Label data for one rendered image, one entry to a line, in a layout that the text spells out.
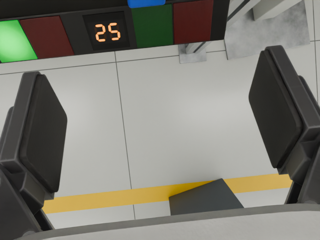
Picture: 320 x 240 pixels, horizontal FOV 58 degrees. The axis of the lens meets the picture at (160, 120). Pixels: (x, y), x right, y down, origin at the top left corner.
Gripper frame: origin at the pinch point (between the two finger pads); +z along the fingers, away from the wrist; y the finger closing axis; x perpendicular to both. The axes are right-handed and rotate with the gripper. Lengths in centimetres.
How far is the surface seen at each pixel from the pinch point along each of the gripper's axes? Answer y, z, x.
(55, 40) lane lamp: -7.2, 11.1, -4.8
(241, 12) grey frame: 13.0, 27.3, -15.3
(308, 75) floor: 47, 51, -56
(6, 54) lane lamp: -11.4, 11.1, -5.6
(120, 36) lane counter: -2.3, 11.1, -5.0
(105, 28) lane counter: -3.2, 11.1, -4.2
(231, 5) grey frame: 10.6, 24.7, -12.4
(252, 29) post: 30, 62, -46
